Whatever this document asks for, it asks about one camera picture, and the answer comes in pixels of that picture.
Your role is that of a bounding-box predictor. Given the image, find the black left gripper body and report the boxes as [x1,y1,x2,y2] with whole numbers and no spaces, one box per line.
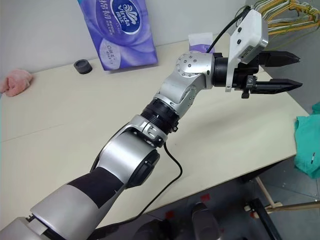
[232,51,261,100]

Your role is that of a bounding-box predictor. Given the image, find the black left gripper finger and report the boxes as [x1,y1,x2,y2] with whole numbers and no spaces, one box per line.
[255,78,304,95]
[258,50,302,68]

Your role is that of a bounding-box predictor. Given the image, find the green shorts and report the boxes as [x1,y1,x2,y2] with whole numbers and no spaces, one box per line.
[294,101,320,180]

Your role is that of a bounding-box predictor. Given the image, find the small purple tissue box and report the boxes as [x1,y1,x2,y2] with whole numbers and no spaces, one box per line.
[187,33,216,55]

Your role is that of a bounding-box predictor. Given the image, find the light wooden strut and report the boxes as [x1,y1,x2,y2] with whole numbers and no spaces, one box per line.
[254,176,320,215]

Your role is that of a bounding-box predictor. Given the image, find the purple Vinda tissue pack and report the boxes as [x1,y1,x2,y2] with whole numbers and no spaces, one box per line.
[79,0,159,72]

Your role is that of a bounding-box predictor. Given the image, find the dark rounded shape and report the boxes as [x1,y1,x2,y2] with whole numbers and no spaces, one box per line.
[136,219,176,240]
[191,201,221,240]

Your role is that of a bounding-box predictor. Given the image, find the small black round cap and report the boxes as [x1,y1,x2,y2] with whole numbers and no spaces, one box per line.
[73,59,93,75]

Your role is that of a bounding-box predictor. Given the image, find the pink crumpled cloth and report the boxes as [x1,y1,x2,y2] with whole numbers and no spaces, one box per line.
[0,69,35,98]

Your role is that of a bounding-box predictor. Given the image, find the light green wire hanger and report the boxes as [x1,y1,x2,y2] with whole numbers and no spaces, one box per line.
[268,14,320,51]

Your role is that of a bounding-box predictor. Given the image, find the rack of wire hangers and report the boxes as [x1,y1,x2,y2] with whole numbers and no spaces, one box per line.
[259,0,320,36]

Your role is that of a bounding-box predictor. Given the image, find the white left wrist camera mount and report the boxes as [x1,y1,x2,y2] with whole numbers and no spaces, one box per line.
[224,8,270,93]

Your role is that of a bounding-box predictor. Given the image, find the white wire hanger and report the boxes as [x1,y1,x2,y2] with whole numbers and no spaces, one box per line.
[259,0,320,31]

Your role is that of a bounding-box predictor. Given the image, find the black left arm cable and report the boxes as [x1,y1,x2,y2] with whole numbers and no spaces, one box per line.
[91,4,251,233]

